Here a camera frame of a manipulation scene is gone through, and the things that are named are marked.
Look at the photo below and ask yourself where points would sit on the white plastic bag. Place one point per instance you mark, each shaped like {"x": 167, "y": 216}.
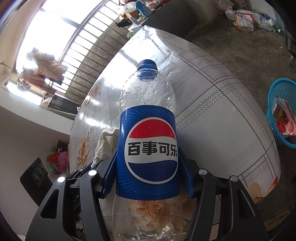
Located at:
{"x": 223, "y": 7}

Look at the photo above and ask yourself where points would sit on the metal window railing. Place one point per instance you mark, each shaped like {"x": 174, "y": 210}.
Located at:
{"x": 92, "y": 46}

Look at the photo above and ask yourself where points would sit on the black chair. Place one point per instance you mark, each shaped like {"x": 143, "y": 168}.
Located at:
{"x": 62, "y": 104}

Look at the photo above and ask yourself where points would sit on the green and white bag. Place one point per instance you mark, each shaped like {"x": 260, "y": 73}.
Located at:
{"x": 130, "y": 35}

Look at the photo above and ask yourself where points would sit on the white cloth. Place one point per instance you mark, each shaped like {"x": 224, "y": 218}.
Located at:
{"x": 104, "y": 143}

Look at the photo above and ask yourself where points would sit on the pink hanging garment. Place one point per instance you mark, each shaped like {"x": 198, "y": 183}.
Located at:
{"x": 34, "y": 81}

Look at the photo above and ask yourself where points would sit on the pink plastic bag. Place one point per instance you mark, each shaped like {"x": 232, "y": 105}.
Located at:
{"x": 63, "y": 162}

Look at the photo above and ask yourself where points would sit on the red framed booklet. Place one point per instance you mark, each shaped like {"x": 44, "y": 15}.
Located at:
{"x": 244, "y": 22}

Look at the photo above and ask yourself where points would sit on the red shopping bag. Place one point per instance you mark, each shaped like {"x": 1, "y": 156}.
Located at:
{"x": 52, "y": 160}

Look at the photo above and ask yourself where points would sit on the blue plastic basket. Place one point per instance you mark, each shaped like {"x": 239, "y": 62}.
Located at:
{"x": 271, "y": 125}

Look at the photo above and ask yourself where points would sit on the black printed bag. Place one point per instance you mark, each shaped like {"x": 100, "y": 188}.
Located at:
{"x": 60, "y": 146}

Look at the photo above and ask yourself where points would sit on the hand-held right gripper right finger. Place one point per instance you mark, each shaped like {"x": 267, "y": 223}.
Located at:
{"x": 187, "y": 176}

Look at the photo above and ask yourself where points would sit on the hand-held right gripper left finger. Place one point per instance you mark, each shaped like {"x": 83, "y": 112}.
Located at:
{"x": 108, "y": 178}

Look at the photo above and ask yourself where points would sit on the red and white paper bag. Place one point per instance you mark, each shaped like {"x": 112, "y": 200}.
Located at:
{"x": 286, "y": 122}

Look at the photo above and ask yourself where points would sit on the plastic bottle with blue label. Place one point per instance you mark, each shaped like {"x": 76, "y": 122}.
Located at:
{"x": 150, "y": 148}

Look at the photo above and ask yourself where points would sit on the peach hanging jacket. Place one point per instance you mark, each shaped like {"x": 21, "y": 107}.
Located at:
{"x": 49, "y": 64}

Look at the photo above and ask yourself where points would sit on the black box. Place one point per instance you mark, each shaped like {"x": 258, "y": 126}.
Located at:
{"x": 123, "y": 23}

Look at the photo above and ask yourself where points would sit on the crumpled clear plastic wrappers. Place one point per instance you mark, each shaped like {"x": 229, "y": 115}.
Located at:
{"x": 266, "y": 20}

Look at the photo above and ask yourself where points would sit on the black rice cooker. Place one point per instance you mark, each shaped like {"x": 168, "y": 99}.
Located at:
{"x": 291, "y": 41}

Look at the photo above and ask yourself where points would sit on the flat cardboard box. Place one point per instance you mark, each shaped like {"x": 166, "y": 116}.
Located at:
{"x": 278, "y": 221}

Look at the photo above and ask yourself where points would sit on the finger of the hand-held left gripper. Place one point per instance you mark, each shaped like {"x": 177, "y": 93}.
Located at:
{"x": 75, "y": 174}

